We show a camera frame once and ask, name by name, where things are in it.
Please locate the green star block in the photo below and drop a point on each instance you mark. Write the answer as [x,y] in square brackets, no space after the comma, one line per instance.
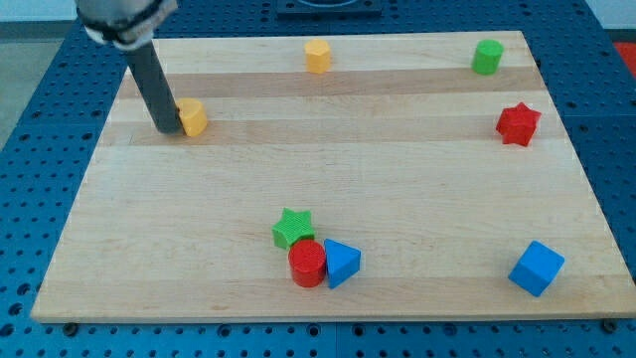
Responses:
[293,226]

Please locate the yellow hexagon block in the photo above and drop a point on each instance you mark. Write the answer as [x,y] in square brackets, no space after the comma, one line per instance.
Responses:
[317,56]

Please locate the green cylinder block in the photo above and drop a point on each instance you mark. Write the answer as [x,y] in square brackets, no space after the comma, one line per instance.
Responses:
[487,57]

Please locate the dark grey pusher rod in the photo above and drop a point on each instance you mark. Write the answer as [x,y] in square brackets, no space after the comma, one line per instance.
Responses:
[148,74]

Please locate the wooden board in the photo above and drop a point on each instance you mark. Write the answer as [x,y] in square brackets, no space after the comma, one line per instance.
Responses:
[394,151]

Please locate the blue cube block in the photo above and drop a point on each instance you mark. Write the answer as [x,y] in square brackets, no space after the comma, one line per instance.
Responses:
[536,268]

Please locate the yellow heart block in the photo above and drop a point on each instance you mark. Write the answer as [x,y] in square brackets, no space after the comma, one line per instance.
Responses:
[193,116]

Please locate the red star block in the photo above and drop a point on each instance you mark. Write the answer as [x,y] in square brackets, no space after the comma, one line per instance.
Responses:
[518,124]

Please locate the red cylinder block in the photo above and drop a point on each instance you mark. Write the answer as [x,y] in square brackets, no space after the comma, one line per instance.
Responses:
[307,262]

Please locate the blue triangle block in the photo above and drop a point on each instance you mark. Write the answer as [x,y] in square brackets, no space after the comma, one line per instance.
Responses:
[343,262]

